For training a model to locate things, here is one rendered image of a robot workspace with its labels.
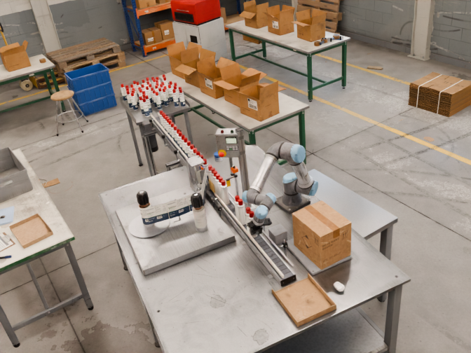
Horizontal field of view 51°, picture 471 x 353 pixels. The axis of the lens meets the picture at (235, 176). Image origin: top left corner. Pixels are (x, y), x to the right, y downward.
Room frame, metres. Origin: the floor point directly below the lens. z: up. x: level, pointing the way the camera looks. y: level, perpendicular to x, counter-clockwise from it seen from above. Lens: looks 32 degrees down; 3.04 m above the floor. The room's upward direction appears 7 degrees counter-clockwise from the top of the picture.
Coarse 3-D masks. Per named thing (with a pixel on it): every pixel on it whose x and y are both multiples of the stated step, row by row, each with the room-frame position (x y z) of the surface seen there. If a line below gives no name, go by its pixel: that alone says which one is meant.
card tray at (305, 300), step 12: (288, 288) 2.17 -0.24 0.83; (300, 288) 2.15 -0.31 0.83; (312, 288) 2.14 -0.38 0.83; (288, 300) 2.07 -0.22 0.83; (300, 300) 2.05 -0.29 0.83; (312, 300) 2.04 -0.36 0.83; (324, 300) 2.03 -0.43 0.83; (288, 312) 1.96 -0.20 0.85; (300, 312) 1.96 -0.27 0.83; (312, 312) 1.95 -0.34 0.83; (324, 312) 1.93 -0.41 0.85; (300, 324) 1.87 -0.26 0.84
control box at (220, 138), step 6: (216, 132) 3.12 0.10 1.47; (228, 132) 3.09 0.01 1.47; (234, 132) 3.08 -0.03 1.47; (216, 138) 3.08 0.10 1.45; (222, 138) 3.07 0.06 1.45; (222, 144) 3.07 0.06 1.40; (228, 144) 3.06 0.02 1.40; (234, 144) 3.05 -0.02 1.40; (222, 150) 3.07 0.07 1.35; (228, 156) 3.07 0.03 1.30; (234, 156) 3.06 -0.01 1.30
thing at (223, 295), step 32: (224, 160) 3.82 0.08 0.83; (256, 160) 3.75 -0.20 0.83; (128, 192) 3.50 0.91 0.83; (160, 192) 3.44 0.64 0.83; (288, 224) 2.79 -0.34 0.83; (128, 256) 2.66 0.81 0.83; (224, 256) 2.53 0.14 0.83; (256, 256) 2.49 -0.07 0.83; (288, 256) 2.45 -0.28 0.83; (352, 256) 2.38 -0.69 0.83; (384, 256) 2.34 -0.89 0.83; (160, 288) 2.31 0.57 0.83; (192, 288) 2.27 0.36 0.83; (224, 288) 2.24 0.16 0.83; (256, 288) 2.20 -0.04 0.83; (352, 288) 2.11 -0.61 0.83; (384, 288) 2.07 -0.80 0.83; (160, 320) 2.04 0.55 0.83; (192, 320) 2.01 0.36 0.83; (224, 320) 1.98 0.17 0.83; (256, 320) 1.95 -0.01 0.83; (288, 320) 1.92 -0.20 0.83; (320, 320) 1.89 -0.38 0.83; (192, 352) 1.78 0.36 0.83; (224, 352) 1.76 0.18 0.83; (256, 352) 1.74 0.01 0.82
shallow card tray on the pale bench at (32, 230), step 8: (32, 216) 3.32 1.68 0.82; (40, 216) 3.29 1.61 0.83; (16, 224) 3.24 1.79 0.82; (24, 224) 3.25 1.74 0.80; (32, 224) 3.24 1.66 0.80; (40, 224) 3.23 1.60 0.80; (16, 232) 3.16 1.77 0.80; (24, 232) 3.15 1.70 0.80; (32, 232) 3.13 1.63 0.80; (40, 232) 3.12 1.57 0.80; (48, 232) 3.11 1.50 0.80; (24, 240) 3.04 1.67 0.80; (32, 240) 2.98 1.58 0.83; (40, 240) 3.01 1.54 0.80; (24, 248) 2.94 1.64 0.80
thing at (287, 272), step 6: (234, 210) 2.98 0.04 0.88; (240, 228) 2.75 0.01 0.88; (246, 228) 2.75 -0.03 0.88; (246, 234) 2.68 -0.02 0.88; (258, 240) 2.60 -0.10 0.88; (264, 240) 2.59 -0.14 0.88; (264, 246) 2.53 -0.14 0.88; (270, 252) 2.46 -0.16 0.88; (276, 258) 2.39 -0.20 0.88; (270, 264) 2.35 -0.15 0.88; (276, 264) 2.34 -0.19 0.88; (282, 264) 2.33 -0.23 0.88; (282, 270) 2.28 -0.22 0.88; (288, 270) 2.27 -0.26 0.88; (288, 276) 2.22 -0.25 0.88
